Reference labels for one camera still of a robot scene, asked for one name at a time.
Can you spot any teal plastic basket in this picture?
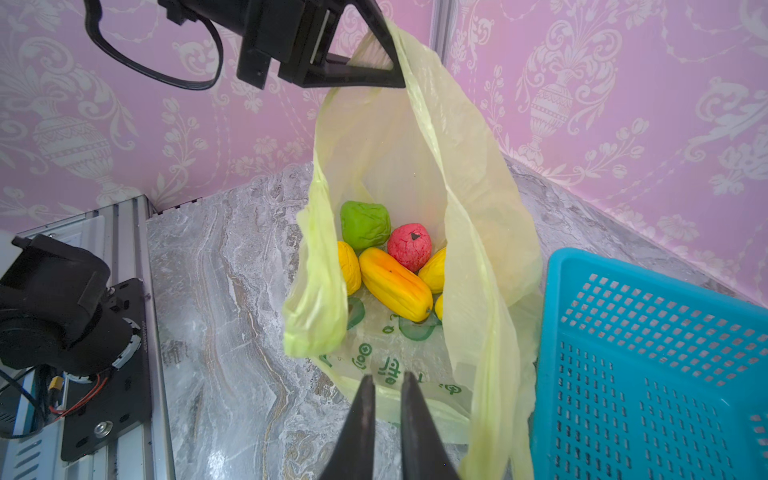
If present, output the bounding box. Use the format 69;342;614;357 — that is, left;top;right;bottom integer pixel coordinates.
531;248;767;479

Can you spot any yellow plastic bag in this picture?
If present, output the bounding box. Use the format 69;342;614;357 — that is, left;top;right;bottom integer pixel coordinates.
283;26;543;479

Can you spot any yellow fruit right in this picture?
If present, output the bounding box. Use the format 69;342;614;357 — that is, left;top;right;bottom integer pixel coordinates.
418;247;447;294

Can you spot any pink red fruit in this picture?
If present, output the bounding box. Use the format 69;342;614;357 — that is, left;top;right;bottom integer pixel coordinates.
387;223;432;273

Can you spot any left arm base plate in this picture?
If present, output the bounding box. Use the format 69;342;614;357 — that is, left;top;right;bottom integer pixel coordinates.
60;278;152;462

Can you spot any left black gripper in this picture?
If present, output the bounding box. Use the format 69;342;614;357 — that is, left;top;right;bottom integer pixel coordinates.
158;0;405;89

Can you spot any yellow fruit left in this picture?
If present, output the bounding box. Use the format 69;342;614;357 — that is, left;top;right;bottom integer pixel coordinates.
338;241;362;296

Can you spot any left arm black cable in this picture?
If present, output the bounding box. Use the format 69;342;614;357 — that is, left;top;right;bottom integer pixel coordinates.
82;0;225;92

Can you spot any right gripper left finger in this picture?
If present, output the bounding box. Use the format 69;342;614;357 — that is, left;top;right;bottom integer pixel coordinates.
320;375;376;480

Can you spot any green fruit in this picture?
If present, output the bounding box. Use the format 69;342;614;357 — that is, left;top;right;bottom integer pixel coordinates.
340;201;391;250

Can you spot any left corner aluminium post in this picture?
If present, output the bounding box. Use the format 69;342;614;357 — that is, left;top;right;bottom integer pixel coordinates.
429;0;459;65

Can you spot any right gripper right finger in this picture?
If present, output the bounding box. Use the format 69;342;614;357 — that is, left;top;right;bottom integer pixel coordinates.
400;372;459;480

